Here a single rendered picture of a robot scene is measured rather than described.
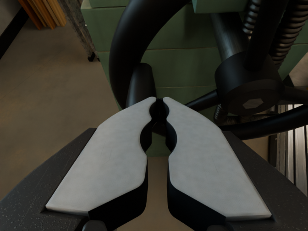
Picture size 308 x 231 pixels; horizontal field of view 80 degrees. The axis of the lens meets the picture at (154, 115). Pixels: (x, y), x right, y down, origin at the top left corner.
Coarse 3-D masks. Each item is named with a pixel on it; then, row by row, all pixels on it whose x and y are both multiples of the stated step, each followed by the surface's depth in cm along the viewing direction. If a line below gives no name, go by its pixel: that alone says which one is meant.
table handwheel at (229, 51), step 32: (160, 0) 11; (128, 32) 13; (224, 32) 22; (256, 32) 14; (128, 64) 15; (224, 64) 19; (256, 64) 16; (224, 96) 19; (256, 96) 18; (288, 96) 21; (160, 128) 27; (224, 128) 30; (256, 128) 29; (288, 128) 27
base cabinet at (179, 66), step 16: (176, 48) 38; (192, 48) 38; (208, 48) 37; (304, 48) 38; (160, 64) 41; (176, 64) 41; (192, 64) 41; (208, 64) 41; (288, 64) 42; (160, 80) 46; (176, 80) 46; (192, 80) 46; (208, 80) 46; (160, 96) 51; (176, 96) 51; (192, 96) 51; (208, 112) 59; (160, 144) 83
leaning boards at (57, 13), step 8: (24, 0) 141; (32, 0) 141; (40, 0) 142; (48, 0) 140; (56, 0) 154; (24, 8) 142; (32, 8) 149; (40, 8) 142; (48, 8) 147; (56, 8) 148; (32, 16) 149; (40, 16) 153; (48, 16) 151; (56, 16) 151; (64, 16) 159; (40, 24) 158; (48, 24) 158; (64, 24) 159
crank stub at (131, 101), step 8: (136, 64) 16; (144, 64) 15; (136, 72) 15; (144, 72) 15; (152, 72) 16; (136, 80) 14; (144, 80) 14; (152, 80) 15; (136, 88) 14; (144, 88) 14; (152, 88) 14; (128, 96) 14; (136, 96) 13; (144, 96) 13; (152, 96) 14; (128, 104) 13
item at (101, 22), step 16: (96, 16) 31; (112, 16) 31; (176, 16) 32; (192, 16) 32; (208, 16) 32; (240, 16) 32; (96, 32) 34; (112, 32) 34; (160, 32) 34; (176, 32) 34; (192, 32) 34; (208, 32) 34; (304, 32) 34; (96, 48) 37; (160, 48) 37
